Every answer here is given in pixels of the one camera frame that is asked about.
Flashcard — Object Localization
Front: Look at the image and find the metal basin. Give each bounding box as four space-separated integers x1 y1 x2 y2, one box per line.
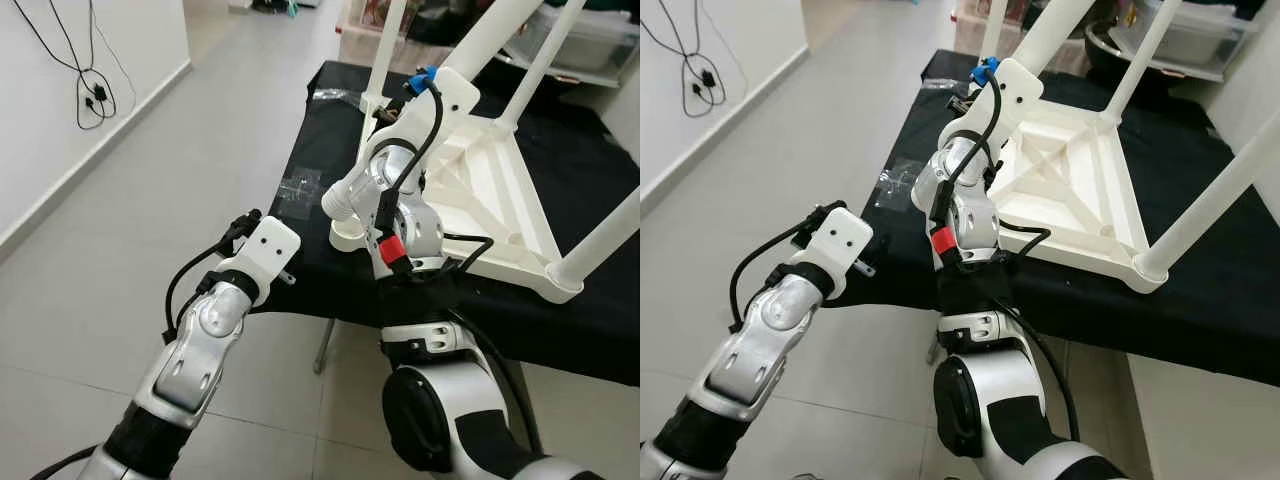
1085 20 1131 63

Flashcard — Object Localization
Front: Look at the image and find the black tablecloth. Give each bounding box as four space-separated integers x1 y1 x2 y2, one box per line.
250 60 640 386
820 48 1280 386

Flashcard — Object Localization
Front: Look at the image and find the clear tape patch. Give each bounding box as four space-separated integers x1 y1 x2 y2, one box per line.
875 160 921 209
280 172 323 221

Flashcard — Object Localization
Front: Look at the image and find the checked cloth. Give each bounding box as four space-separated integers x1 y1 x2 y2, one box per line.
340 20 441 66
955 10 1041 56

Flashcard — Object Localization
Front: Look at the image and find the clear box green lid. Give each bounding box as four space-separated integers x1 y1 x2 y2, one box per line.
505 5 640 79
1110 0 1261 83

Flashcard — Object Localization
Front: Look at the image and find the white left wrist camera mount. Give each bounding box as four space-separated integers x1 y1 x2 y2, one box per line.
240 215 303 296
805 205 876 291

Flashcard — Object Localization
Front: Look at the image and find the white plastic table top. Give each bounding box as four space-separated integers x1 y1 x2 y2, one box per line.
328 88 586 306
935 88 1169 296

